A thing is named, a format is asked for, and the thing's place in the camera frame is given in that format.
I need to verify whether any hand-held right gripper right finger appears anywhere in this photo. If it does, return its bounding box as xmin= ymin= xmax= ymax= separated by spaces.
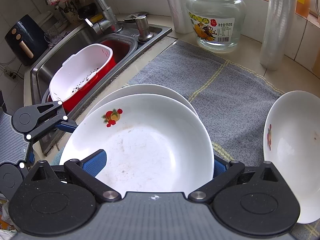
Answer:
xmin=188 ymin=157 xmax=279 ymax=202

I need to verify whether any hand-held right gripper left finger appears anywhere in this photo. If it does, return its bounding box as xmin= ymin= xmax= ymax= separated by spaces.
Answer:
xmin=30 ymin=149 xmax=125 ymax=204

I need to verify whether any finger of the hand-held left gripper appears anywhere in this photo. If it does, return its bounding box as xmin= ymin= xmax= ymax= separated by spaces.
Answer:
xmin=26 ymin=101 xmax=77 ymax=140
xmin=20 ymin=152 xmax=35 ymax=178

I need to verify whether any stained white fruit-print plate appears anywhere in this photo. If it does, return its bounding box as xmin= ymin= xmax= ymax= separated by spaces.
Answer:
xmin=87 ymin=84 xmax=200 ymax=120

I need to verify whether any white colander basket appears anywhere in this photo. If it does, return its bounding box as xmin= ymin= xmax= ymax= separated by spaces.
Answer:
xmin=49 ymin=44 xmax=113 ymax=103

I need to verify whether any grey and teal checked towel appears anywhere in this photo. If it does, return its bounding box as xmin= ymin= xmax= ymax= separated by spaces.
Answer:
xmin=51 ymin=40 xmax=320 ymax=240

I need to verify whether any white power strip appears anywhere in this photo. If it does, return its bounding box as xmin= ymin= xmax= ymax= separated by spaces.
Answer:
xmin=2 ymin=67 xmax=18 ymax=80

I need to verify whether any stainless steel sink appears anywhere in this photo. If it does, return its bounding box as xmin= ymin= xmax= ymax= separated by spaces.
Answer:
xmin=24 ymin=21 xmax=173 ymax=155

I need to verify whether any black air fryer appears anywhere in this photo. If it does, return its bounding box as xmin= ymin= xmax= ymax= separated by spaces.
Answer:
xmin=4 ymin=14 xmax=48 ymax=67

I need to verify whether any white colander in red basin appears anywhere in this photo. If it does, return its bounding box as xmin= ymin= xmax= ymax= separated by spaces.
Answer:
xmin=50 ymin=39 xmax=133 ymax=113

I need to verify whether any metal faucet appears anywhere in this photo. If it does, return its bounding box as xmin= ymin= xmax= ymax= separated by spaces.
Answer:
xmin=85 ymin=0 xmax=123 ymax=34

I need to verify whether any metal soap dispenser pump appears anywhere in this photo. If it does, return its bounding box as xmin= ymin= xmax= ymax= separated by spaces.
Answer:
xmin=135 ymin=15 xmax=154 ymax=42

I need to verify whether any glass jar green lid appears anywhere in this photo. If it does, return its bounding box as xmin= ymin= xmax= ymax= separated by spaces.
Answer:
xmin=186 ymin=0 xmax=247 ymax=53

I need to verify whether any cling film roll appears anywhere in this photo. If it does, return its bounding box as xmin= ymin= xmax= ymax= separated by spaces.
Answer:
xmin=259 ymin=0 xmax=299 ymax=71

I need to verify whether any white plastic bag roll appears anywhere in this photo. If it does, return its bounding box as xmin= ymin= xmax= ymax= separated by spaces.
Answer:
xmin=162 ymin=0 xmax=194 ymax=34

